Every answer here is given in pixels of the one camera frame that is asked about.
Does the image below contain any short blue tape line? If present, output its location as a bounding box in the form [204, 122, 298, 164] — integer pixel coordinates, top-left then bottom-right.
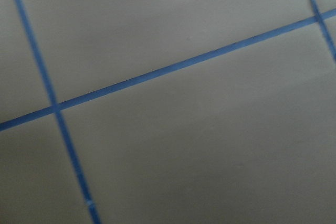
[309, 0, 335, 61]

